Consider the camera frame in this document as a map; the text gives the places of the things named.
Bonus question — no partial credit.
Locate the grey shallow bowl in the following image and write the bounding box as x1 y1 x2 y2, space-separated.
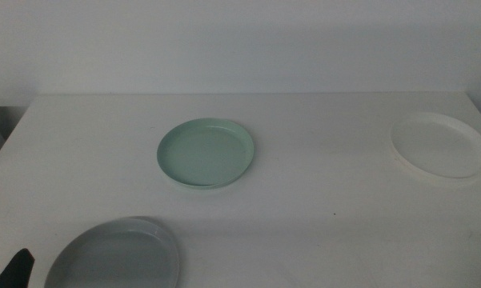
43 216 181 288

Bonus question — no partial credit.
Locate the mint green shallow bowl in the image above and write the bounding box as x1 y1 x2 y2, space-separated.
156 117 255 190

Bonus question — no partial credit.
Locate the white shallow bowl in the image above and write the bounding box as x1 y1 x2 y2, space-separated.
389 111 481 180

